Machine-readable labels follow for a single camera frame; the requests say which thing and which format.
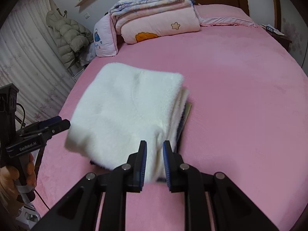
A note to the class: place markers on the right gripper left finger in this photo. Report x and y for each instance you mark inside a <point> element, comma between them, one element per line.
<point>136,174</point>

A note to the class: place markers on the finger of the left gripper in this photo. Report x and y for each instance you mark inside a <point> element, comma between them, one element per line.
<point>53,129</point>
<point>42,124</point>

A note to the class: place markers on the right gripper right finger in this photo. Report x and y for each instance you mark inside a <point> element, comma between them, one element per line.
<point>172,162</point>

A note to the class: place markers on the white fuzzy cardigan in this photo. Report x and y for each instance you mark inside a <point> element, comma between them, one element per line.
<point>123,106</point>

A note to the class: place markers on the folded dark clothes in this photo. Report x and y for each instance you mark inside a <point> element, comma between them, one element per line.
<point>184,120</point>

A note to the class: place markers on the white pleated curtain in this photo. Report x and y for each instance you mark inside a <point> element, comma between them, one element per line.
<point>30,60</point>

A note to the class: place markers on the pink bed sheet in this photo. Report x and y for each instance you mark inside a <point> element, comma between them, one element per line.
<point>249,110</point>

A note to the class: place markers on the grey-green puffer jacket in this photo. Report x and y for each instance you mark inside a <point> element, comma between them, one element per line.
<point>71,38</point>

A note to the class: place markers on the pink cartoon pillow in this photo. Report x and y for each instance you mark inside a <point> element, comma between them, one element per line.
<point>105,39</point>

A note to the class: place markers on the pink flat pillow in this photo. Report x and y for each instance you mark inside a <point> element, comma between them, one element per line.
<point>222,15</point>

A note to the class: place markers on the folded pink quilt stack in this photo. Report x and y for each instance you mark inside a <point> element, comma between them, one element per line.
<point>140,20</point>

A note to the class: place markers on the dark wooden nightstand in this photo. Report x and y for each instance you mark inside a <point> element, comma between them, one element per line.
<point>281,38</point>

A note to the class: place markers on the black camera box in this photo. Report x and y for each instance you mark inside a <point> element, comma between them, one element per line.
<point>8,99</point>

